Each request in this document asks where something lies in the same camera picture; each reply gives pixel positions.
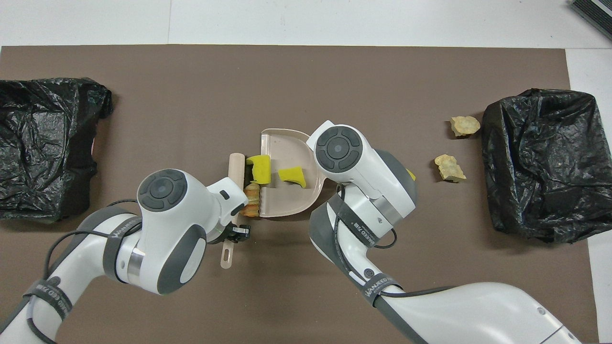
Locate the striped orange bread piece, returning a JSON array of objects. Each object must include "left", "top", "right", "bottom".
[{"left": 241, "top": 184, "right": 262, "bottom": 218}]

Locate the small curved yellow sponge piece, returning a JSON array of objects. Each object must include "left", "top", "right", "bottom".
[{"left": 278, "top": 166, "right": 309, "bottom": 187}]

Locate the beige hand brush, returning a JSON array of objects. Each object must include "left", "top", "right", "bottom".
[{"left": 219, "top": 152, "right": 261, "bottom": 269}]

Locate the dark ribbed panel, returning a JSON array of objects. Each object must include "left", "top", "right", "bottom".
[{"left": 570, "top": 0, "right": 612, "bottom": 41}]

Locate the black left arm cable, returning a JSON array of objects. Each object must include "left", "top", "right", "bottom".
[{"left": 26, "top": 198, "right": 144, "bottom": 344}]

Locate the beige plastic dustpan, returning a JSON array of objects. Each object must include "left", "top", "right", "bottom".
[{"left": 260, "top": 128, "right": 327, "bottom": 219}]

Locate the oval pale food chunk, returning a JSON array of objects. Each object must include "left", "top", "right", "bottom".
[{"left": 450, "top": 115, "right": 481, "bottom": 138}]

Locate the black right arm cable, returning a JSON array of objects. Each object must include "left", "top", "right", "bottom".
[{"left": 332, "top": 184, "right": 455, "bottom": 306}]

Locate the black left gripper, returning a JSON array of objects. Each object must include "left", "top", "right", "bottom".
[{"left": 210, "top": 225, "right": 251, "bottom": 244}]

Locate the brown table mat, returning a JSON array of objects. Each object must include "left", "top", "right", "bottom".
[{"left": 0, "top": 44, "right": 599, "bottom": 344}]

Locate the angular pale food chunk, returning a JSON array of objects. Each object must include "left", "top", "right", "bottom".
[{"left": 434, "top": 154, "right": 467, "bottom": 182}]

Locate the bin with black trash bag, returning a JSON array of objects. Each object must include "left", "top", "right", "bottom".
[
  {"left": 0, "top": 77, "right": 114, "bottom": 224},
  {"left": 481, "top": 88, "right": 612, "bottom": 245}
]

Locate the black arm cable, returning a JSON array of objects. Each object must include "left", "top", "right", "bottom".
[
  {"left": 26, "top": 198, "right": 144, "bottom": 344},
  {"left": 332, "top": 184, "right": 455, "bottom": 306}
]

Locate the notched yellow sponge block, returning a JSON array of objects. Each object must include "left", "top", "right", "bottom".
[{"left": 246, "top": 154, "right": 272, "bottom": 185}]

